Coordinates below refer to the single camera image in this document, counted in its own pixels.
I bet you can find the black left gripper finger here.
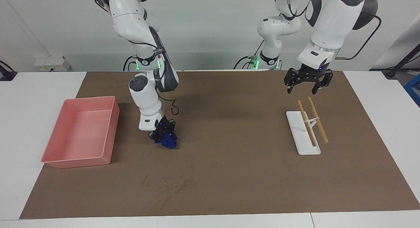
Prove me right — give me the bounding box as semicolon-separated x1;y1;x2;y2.
284;69;298;95
312;71;334;95

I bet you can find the blue towel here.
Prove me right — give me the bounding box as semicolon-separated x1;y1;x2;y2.
161;132;178;149

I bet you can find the wooden rod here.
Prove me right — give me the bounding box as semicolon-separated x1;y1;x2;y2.
298;100;316;147
308;97;328;144

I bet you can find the white rack base tray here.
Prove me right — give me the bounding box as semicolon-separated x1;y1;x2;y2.
286;111;321;155

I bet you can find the brown table mat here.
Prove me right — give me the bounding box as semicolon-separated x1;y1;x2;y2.
19;71;420;219

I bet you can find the pink plastic bin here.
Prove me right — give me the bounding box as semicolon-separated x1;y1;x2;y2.
41;96;120;169

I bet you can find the black stand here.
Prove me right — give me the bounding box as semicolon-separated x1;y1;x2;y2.
382;44;420;79

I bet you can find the black base cable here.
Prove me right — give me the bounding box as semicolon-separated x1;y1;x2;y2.
123;56;137;71
234;41;263;70

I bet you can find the blue frame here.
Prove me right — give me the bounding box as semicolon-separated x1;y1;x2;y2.
404;74;420;107

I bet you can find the white wall outlet box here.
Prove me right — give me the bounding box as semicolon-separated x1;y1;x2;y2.
34;56;70;72

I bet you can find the black clamp mount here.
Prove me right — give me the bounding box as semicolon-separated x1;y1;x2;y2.
0;61;17;81

